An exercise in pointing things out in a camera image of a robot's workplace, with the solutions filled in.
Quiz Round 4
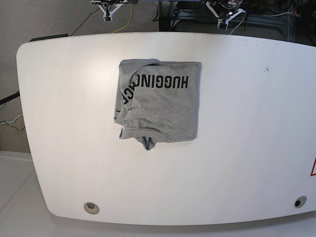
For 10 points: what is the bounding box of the black bar behind table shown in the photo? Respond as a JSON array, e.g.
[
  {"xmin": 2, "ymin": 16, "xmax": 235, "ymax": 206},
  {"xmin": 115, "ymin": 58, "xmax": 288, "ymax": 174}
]
[{"xmin": 29, "ymin": 34, "xmax": 68, "ymax": 42}]

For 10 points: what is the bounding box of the left table grommet hole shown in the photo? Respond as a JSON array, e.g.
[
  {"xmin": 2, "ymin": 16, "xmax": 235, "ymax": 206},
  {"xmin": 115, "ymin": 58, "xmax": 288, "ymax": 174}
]
[{"xmin": 84, "ymin": 202, "xmax": 100, "ymax": 215}]

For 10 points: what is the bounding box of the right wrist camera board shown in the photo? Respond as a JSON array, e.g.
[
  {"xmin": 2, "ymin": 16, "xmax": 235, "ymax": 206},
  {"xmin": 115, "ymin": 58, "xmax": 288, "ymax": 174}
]
[{"xmin": 103, "ymin": 15, "xmax": 112, "ymax": 22}]

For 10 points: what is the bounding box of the red triangle sticker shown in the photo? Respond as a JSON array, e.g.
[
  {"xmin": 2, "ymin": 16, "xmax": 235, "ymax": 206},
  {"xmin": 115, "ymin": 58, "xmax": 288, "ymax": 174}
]
[{"xmin": 310, "ymin": 158, "xmax": 316, "ymax": 176}]

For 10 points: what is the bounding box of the table grommet hole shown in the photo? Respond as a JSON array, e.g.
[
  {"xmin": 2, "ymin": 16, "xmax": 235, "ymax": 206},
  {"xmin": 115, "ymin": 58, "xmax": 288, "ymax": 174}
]
[
  {"xmin": 84, "ymin": 202, "xmax": 100, "ymax": 215},
  {"xmin": 294, "ymin": 196, "xmax": 307, "ymax": 208}
]

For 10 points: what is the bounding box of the yellow cable on floor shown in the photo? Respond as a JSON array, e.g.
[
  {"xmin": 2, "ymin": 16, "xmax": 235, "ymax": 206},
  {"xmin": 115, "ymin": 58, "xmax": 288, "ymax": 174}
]
[{"xmin": 114, "ymin": 4, "xmax": 134, "ymax": 34}]

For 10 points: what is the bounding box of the right table grommet hole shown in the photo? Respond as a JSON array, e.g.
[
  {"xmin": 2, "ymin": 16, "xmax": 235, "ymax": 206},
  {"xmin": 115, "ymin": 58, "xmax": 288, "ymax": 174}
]
[{"xmin": 294, "ymin": 196, "xmax": 307, "ymax": 208}]

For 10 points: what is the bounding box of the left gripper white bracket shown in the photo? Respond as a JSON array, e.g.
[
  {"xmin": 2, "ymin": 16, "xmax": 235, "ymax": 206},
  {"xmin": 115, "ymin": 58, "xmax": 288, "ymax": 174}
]
[{"xmin": 205, "ymin": 0, "xmax": 246, "ymax": 25}]

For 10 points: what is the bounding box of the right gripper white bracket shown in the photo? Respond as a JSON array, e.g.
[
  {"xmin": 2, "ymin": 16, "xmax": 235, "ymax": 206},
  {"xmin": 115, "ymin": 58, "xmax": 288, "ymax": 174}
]
[{"xmin": 89, "ymin": 0, "xmax": 129, "ymax": 18}]

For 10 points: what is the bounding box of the grey T-shirt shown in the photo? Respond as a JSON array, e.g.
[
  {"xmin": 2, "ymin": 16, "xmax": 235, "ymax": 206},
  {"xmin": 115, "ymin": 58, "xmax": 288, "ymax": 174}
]
[{"xmin": 114, "ymin": 59, "xmax": 201, "ymax": 151}]

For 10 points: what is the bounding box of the black table leg stand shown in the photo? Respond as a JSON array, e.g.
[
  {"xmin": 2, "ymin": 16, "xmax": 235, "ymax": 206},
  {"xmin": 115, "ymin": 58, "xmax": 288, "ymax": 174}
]
[{"xmin": 154, "ymin": 0, "xmax": 178, "ymax": 32}]

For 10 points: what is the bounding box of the white cable at left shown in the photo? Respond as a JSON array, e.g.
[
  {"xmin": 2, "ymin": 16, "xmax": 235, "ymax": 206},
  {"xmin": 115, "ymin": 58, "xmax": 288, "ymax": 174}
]
[{"xmin": 0, "ymin": 115, "xmax": 24, "ymax": 133}]

